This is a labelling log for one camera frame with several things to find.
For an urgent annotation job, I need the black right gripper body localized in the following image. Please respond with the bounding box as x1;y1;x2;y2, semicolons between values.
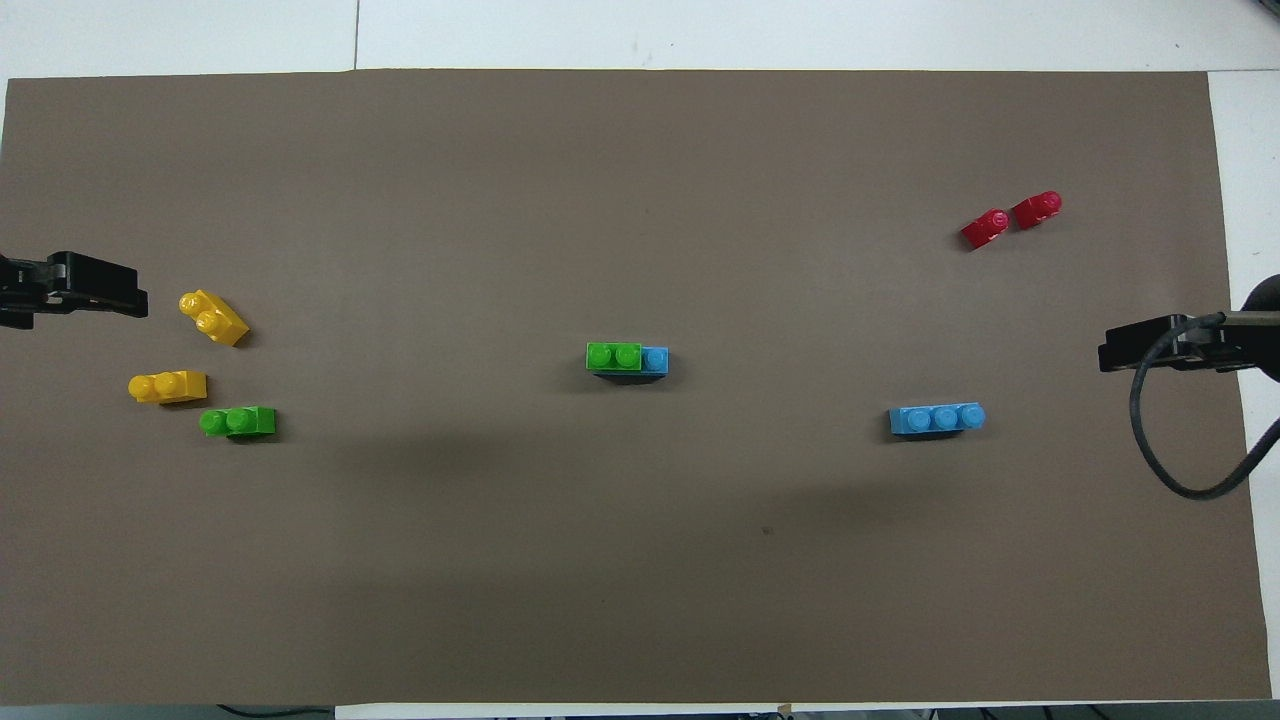
1238;275;1280;383

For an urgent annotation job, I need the blue three-stud toy block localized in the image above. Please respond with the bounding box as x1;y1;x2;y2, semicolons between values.
889;402;987;437
590;346;669;378

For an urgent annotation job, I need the yellow two-stud toy block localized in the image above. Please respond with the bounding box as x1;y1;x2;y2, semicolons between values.
179;289;250;348
128;370;208;405

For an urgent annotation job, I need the red one-stud toy block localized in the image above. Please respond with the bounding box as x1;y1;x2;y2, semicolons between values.
1012;191;1063;231
961;208;1011;251

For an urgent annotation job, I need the brown table mat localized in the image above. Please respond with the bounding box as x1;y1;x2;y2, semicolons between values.
0;68;1273;706

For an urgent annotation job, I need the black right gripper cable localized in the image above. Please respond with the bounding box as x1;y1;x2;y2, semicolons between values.
1128;312;1280;501

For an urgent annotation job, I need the thin black floor cable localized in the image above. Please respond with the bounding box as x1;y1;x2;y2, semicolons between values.
215;704;336;720

